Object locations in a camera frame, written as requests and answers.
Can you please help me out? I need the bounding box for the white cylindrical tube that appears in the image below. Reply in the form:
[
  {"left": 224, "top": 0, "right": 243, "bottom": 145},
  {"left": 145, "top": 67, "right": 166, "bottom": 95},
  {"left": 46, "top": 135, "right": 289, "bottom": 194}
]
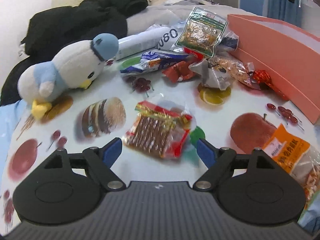
[{"left": 114, "top": 27, "right": 170, "bottom": 61}]

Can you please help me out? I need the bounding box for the red foil snack packet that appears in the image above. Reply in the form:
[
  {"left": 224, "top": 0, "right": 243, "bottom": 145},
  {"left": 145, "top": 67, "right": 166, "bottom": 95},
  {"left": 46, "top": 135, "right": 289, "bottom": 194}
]
[{"left": 252, "top": 70, "right": 289, "bottom": 101}]

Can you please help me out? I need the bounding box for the green clear snack bag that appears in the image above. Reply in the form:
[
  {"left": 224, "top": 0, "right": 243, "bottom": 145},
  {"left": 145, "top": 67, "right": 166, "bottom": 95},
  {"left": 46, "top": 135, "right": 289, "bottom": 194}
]
[{"left": 175, "top": 7, "right": 228, "bottom": 57}]

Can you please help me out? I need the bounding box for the blue curtain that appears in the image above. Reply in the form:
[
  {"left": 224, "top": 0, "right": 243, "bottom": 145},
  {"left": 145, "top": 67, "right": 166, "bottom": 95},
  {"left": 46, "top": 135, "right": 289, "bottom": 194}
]
[{"left": 267, "top": 0, "right": 302, "bottom": 27}]

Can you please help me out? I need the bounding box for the silver orange snack bag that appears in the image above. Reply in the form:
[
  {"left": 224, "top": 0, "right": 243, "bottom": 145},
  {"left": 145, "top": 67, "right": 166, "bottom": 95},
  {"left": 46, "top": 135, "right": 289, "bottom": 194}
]
[{"left": 189, "top": 56, "right": 258, "bottom": 90}]

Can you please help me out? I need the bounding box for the black jacket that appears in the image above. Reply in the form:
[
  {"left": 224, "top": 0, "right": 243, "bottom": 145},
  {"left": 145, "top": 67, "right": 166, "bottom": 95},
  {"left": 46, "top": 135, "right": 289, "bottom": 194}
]
[{"left": 1, "top": 0, "right": 149, "bottom": 106}]

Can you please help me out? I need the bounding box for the light blue star bedsheet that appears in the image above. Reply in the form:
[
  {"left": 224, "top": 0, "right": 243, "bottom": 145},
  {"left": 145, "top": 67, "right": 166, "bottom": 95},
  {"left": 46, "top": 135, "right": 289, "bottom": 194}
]
[{"left": 0, "top": 100, "right": 26, "bottom": 169}]

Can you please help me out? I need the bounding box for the small red snack packet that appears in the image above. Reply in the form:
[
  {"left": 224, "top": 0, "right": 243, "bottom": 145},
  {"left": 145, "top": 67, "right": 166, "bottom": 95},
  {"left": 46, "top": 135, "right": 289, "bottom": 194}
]
[{"left": 162, "top": 61, "right": 197, "bottom": 83}]

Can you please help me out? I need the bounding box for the orange label snack bag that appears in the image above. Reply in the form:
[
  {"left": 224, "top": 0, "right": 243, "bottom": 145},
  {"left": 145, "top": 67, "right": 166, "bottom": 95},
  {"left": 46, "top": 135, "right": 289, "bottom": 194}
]
[{"left": 262, "top": 123, "right": 320, "bottom": 203}]

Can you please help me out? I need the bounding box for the brown sticks snack packet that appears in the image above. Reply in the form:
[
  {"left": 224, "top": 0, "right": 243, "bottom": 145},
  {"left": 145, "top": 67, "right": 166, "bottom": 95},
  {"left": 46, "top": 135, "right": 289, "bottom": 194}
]
[{"left": 122, "top": 100, "right": 193, "bottom": 159}]

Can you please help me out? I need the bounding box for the blue white snack bag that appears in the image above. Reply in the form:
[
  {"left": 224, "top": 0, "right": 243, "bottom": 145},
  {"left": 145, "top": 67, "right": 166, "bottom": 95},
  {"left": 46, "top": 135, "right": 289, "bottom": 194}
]
[{"left": 120, "top": 50, "right": 189, "bottom": 76}]

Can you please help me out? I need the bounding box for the fruit print mat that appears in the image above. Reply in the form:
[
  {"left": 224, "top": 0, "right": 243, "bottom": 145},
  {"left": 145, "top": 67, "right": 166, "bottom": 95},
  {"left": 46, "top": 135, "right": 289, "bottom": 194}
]
[{"left": 1, "top": 61, "right": 319, "bottom": 235}]

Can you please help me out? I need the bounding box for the blue white plush bird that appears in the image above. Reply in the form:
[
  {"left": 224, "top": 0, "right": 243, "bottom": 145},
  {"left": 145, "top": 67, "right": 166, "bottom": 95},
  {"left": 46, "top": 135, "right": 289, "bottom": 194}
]
[{"left": 17, "top": 33, "right": 119, "bottom": 120}]

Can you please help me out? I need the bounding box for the clear blue plastic bag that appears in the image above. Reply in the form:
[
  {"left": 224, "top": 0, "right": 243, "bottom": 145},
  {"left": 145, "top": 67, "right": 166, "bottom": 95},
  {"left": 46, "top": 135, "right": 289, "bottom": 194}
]
[{"left": 146, "top": 21, "right": 239, "bottom": 55}]

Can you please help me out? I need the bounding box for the pink cardboard box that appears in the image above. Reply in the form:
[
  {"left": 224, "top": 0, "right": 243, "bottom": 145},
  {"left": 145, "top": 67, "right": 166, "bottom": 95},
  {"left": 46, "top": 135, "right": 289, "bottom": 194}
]
[{"left": 228, "top": 14, "right": 319, "bottom": 124}]

